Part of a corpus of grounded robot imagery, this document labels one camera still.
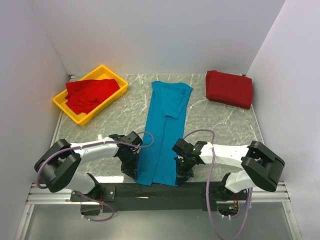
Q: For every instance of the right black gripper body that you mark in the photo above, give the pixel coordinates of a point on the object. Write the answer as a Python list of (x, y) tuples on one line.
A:
[(183, 165)]

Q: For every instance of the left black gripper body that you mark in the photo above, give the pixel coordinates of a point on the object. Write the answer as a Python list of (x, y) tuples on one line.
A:
[(130, 158)]

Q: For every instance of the blue t shirt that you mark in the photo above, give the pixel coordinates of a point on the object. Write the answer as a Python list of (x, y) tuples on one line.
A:
[(166, 122)]

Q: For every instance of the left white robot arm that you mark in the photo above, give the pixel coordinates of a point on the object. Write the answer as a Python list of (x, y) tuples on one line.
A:
[(57, 168)]

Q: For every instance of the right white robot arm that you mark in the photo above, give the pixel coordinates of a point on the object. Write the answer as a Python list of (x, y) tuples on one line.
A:
[(259, 166)]

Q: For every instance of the black base beam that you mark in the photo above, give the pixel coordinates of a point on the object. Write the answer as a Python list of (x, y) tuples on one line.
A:
[(137, 197)]

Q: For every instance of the red t shirt in tray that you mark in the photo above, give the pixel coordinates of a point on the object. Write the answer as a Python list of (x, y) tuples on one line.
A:
[(85, 95)]

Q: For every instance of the folded dark red shirt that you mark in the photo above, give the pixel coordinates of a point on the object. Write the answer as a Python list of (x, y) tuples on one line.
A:
[(229, 89)]

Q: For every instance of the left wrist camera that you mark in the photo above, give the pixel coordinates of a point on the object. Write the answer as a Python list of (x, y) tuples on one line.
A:
[(132, 138)]

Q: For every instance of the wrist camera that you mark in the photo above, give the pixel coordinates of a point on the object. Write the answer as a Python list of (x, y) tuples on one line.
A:
[(187, 150), (132, 138)]

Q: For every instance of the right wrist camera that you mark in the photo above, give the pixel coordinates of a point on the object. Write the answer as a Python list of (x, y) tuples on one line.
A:
[(187, 150)]

